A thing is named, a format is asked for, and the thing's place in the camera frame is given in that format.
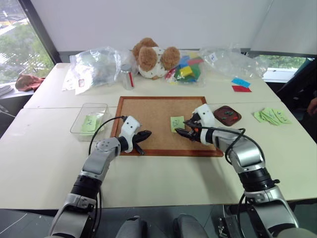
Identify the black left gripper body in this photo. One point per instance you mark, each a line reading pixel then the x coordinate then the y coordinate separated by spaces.
pixel 138 138

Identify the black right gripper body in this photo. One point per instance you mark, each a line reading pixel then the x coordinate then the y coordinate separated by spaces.
pixel 196 135

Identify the green sticky note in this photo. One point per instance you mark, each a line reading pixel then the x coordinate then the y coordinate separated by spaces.
pixel 176 122
pixel 89 123

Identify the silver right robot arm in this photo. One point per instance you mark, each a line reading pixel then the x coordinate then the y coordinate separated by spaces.
pixel 247 153

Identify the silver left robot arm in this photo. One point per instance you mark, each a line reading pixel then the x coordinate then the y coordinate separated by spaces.
pixel 99 158

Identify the brown pushpin tray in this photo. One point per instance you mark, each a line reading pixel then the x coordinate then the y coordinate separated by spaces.
pixel 229 120

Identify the clear plastic box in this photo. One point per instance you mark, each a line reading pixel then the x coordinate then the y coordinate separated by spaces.
pixel 86 134

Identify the wood framed cork board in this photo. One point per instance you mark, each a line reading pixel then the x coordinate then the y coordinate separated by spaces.
pixel 153 116

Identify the bag of coloured blocks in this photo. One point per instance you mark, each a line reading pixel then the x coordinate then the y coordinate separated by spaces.
pixel 188 72

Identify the clear jar with grey lid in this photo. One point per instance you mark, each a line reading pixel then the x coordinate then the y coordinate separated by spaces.
pixel 127 77

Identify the red card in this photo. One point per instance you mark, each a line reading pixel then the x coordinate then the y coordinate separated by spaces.
pixel 242 88

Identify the blue card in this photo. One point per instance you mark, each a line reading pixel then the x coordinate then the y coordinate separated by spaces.
pixel 241 82

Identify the brown plush teddy bear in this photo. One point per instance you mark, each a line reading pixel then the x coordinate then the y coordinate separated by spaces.
pixel 151 59

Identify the crumpled clear plastic bag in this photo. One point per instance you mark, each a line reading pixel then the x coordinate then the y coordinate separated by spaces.
pixel 235 62

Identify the pile of green notes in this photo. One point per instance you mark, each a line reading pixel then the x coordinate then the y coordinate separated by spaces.
pixel 272 116

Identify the dark rounded shape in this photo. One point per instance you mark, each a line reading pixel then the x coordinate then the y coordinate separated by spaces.
pixel 133 228
pixel 189 226

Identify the clear plastic bag with label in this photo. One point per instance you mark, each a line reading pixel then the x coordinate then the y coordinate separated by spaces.
pixel 96 67

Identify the bystander person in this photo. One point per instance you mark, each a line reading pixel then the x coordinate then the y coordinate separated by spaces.
pixel 312 106

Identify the reddish brown cloth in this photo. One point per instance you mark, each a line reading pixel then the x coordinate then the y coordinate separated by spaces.
pixel 26 81

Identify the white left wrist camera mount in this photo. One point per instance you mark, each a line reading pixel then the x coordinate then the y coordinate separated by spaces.
pixel 130 126

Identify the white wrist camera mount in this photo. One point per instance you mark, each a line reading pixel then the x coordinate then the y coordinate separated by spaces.
pixel 130 126
pixel 206 116

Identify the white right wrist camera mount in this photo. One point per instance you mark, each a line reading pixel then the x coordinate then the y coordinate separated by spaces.
pixel 206 116

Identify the black metal bracket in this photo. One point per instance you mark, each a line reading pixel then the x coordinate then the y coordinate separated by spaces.
pixel 225 226

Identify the black window frame post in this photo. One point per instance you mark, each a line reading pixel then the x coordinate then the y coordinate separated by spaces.
pixel 42 32

